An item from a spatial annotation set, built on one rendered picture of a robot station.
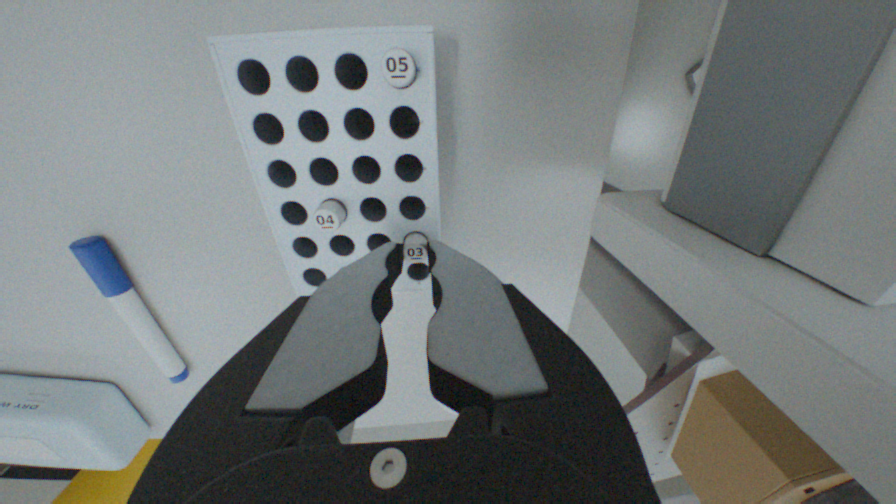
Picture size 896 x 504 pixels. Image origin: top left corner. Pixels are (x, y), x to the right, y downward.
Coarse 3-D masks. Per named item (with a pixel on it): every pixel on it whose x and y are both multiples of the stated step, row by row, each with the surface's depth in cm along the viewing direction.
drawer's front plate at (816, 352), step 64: (640, 192) 11; (640, 256) 9; (704, 256) 7; (768, 256) 7; (704, 320) 6; (768, 320) 5; (832, 320) 5; (768, 384) 5; (832, 384) 4; (832, 448) 4
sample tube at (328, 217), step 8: (328, 200) 13; (336, 200) 13; (320, 208) 12; (328, 208) 12; (336, 208) 12; (344, 208) 13; (320, 216) 12; (328, 216) 12; (336, 216) 12; (344, 216) 13; (320, 224) 12; (328, 224) 12; (336, 224) 12; (328, 232) 12
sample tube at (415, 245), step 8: (416, 232) 14; (408, 240) 13; (416, 240) 13; (424, 240) 13; (408, 248) 13; (416, 248) 13; (424, 248) 13; (408, 256) 13; (416, 256) 13; (424, 256) 13
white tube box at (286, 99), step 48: (240, 48) 9; (288, 48) 10; (336, 48) 10; (384, 48) 10; (432, 48) 10; (240, 96) 10; (288, 96) 10; (336, 96) 11; (384, 96) 11; (432, 96) 11; (288, 144) 11; (336, 144) 11; (384, 144) 12; (432, 144) 12; (288, 192) 12; (336, 192) 12; (384, 192) 13; (432, 192) 13; (288, 240) 14; (336, 240) 15; (384, 240) 16
